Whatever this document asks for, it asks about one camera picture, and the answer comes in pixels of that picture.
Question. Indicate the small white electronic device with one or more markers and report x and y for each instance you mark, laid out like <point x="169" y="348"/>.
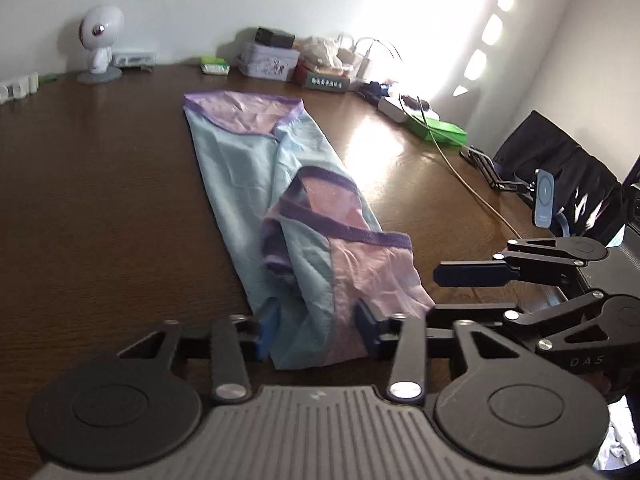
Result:
<point x="134" y="57"/>

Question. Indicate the small black box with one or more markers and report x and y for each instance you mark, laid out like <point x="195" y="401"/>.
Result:
<point x="275" y="37"/>

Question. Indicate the black folding stand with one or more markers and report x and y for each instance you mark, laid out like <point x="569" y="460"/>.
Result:
<point x="492" y="170"/>

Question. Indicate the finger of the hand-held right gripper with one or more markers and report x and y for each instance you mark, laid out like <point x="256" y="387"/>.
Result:
<point x="465" y="275"/>
<point x="475" y="312"/>

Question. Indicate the green flat box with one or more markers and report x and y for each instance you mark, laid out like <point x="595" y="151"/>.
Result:
<point x="440" y="131"/>

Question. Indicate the crumpled plastic bag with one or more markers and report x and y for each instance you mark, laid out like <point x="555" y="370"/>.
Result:
<point x="321" y="51"/>

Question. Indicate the printed tin box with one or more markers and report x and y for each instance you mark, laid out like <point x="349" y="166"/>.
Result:
<point x="267" y="62"/>

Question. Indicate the white cloth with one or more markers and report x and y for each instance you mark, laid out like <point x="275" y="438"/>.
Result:
<point x="622" y="435"/>

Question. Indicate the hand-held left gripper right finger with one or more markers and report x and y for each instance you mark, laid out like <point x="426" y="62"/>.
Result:
<point x="367" y="331"/>

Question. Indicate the black chair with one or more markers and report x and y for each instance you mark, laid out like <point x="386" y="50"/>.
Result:
<point x="555" y="152"/>

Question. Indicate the green tissue packet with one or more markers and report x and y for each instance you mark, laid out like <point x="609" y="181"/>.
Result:
<point x="215" y="65"/>

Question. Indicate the small blue item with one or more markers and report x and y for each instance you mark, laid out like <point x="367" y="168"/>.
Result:
<point x="375" y="91"/>

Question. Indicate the white power strip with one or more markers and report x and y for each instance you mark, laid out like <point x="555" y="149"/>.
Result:
<point x="392" y="109"/>

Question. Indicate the dark red labelled box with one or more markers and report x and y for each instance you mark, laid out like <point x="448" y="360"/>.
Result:
<point x="322" y="80"/>

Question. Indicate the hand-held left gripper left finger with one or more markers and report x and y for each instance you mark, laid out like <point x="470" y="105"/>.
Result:
<point x="265" y="329"/>

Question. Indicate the white ribbed plastic holder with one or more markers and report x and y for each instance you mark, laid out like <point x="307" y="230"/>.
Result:
<point x="17" y="87"/>

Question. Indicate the pink and blue mesh vest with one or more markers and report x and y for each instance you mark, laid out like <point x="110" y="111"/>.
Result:
<point x="260" y="185"/>

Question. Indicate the white robot figurine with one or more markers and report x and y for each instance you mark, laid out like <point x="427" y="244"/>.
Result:
<point x="100" y="30"/>

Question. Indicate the black power adapter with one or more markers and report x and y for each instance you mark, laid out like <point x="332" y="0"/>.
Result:
<point x="415" y="101"/>

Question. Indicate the blue magnetic phone mount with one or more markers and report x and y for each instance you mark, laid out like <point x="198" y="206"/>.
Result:
<point x="545" y="197"/>

